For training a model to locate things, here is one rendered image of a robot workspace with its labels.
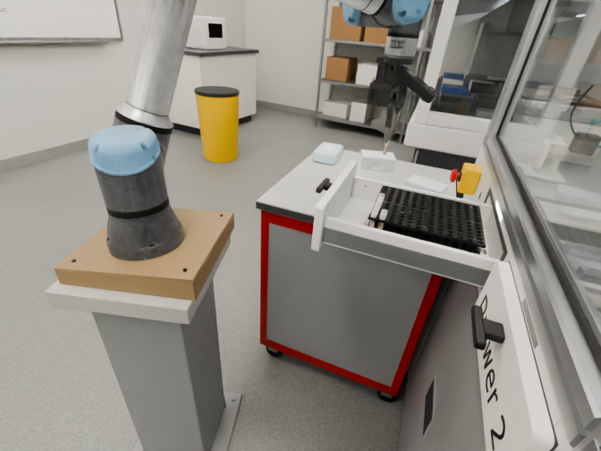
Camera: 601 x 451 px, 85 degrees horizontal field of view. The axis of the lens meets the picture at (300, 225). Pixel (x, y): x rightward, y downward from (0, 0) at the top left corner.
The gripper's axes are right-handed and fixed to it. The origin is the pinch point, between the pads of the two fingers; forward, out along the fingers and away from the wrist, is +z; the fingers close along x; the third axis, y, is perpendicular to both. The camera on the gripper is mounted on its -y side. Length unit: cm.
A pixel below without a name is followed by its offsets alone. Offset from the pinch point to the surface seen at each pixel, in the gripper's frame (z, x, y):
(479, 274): 11.0, 33.0, -31.3
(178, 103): 62, -168, 303
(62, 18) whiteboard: -16, -75, 322
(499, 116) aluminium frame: -7.3, -18.4, -23.7
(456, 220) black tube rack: 7.5, 21.9, -24.2
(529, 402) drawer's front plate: 4, 62, -37
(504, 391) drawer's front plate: 9, 58, -36
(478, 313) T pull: 6, 50, -32
